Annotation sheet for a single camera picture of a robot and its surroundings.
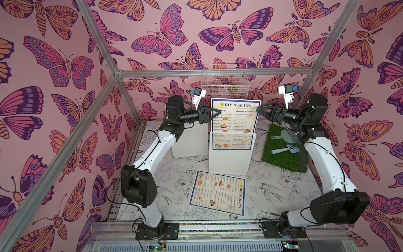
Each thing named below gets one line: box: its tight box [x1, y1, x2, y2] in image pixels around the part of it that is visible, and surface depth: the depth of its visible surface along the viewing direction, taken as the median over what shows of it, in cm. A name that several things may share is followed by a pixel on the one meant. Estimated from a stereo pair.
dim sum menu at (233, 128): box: [210, 97, 262, 151], surface depth 73 cm
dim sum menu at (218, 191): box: [188, 170, 247, 217], surface depth 87 cm
